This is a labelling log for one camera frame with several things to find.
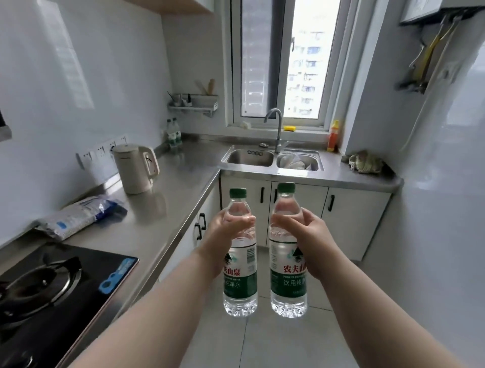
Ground person's left hand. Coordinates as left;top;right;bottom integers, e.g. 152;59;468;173
195;209;257;280

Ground person's right hand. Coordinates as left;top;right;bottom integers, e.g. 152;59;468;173
269;208;336;282

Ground clear green-capped water bottle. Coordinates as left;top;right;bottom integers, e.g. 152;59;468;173
269;183;308;318
222;188;259;318

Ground person's right forearm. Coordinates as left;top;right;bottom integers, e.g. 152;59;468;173
303;257;409;368

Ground person's left forearm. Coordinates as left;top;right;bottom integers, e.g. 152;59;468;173
67;251;225;368

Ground white plastic bag in sink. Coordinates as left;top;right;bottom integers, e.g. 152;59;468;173
280;152;316;170

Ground stainless steel double sink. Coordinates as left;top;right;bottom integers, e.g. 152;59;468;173
221;143;326;174

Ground orange and yellow detergent bottle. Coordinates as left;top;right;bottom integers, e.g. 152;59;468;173
327;120;341;153

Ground chrome sink faucet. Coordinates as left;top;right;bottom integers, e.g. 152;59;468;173
264;108;285;145

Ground crumpled greenish dish rag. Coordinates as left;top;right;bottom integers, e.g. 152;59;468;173
348;150;386;174

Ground beige electric kettle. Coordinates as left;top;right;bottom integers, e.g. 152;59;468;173
112;143;160;195

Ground blue sticker on stove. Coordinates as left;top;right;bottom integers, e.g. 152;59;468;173
98;258;139;295

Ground wooden spatula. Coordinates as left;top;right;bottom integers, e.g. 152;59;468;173
195;78;215;96

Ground white-framed window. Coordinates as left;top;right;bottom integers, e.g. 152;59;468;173
230;0;351;132

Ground clear plastic bag with blue print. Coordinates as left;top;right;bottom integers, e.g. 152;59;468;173
36;194;128;242

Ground black glass gas stove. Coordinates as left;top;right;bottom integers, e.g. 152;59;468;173
0;243;140;368

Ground black burner grate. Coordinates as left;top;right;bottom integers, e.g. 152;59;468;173
0;257;83;325

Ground wooden upper cabinet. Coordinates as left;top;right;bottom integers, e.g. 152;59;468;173
127;0;216;16

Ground range hood edge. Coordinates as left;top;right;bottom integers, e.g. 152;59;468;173
0;109;13;143

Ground white base cabinet with black handles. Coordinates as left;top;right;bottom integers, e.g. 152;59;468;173
140;171;393;304

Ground white wall-mounted utensil rack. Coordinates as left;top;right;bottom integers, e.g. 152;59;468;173
167;91;220;118

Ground row of white wall sockets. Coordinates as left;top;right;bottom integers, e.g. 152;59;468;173
76;134;130;170

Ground water heater pipes and hoses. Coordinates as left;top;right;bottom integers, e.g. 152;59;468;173
395;17;465;95

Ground white wall water heater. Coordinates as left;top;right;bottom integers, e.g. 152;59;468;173
398;0;485;26

